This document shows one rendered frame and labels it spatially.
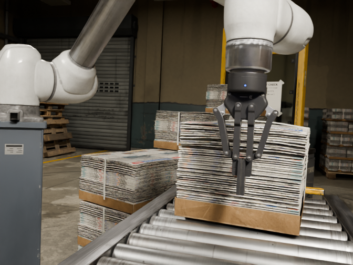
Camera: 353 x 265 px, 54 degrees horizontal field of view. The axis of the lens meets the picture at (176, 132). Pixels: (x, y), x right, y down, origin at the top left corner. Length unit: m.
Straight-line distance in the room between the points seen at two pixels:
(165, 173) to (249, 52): 1.12
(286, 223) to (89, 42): 0.90
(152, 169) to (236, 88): 1.00
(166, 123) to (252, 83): 1.49
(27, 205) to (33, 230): 0.09
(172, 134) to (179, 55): 6.88
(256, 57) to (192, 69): 8.12
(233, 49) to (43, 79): 0.84
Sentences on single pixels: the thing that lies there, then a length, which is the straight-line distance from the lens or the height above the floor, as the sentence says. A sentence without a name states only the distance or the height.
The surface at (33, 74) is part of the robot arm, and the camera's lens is 1.33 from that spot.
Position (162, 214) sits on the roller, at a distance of 0.91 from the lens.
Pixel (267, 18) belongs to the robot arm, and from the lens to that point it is 0.68.
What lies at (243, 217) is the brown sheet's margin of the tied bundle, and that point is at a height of 0.83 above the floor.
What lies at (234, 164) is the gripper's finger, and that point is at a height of 0.96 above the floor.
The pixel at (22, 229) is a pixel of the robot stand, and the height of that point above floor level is 0.62.
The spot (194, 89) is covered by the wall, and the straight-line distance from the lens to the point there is 8.70.
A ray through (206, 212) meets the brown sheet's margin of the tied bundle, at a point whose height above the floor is 0.83.
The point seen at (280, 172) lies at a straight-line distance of 0.78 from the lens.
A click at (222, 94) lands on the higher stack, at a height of 1.21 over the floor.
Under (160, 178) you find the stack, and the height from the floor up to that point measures 0.74.
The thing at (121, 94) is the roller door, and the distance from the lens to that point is 9.26.
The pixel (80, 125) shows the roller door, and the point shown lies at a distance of 9.81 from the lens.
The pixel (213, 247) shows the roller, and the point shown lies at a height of 0.80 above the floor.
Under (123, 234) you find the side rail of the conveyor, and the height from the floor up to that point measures 0.80.
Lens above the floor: 1.05
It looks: 3 degrees down
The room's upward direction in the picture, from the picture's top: 3 degrees clockwise
